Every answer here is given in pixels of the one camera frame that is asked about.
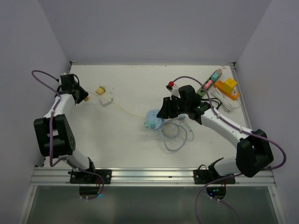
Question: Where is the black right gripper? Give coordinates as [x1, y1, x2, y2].
[157, 96, 189, 119]

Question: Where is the round light blue socket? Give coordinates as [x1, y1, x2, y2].
[145, 109, 164, 131]

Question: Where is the teal charger plug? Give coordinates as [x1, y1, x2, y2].
[143, 121, 156, 129]

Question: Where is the yellow two-port adapter plug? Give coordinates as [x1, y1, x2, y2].
[96, 86, 106, 96]

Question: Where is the white charger plug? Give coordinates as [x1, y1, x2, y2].
[100, 98, 114, 107]

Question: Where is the yellow charging cable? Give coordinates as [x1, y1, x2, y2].
[88, 93, 147, 119]

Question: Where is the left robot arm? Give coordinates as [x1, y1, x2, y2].
[31, 70, 97, 183]

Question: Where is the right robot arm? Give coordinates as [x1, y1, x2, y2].
[157, 85, 274, 183]

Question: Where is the pink plug on strip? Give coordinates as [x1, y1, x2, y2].
[204, 80, 213, 90]

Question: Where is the teal plug on strip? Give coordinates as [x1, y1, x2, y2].
[211, 72, 220, 81]

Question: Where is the green power strip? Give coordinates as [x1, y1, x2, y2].
[197, 69, 222, 98]

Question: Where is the yellow cube adapter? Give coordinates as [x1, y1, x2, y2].
[221, 78, 237, 94]

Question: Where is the orange power strip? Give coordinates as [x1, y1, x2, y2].
[214, 78, 240, 101]

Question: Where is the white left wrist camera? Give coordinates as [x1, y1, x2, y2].
[58, 73, 68, 85]

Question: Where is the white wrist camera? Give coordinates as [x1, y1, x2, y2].
[166, 81, 179, 99]
[58, 73, 68, 85]

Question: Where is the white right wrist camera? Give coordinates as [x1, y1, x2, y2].
[166, 81, 179, 99]

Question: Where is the light blue socket power cord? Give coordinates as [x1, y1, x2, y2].
[160, 113, 190, 152]

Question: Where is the white coiled cord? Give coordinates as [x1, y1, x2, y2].
[211, 90, 241, 113]

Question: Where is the aluminium frame rail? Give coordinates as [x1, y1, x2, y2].
[30, 167, 276, 187]

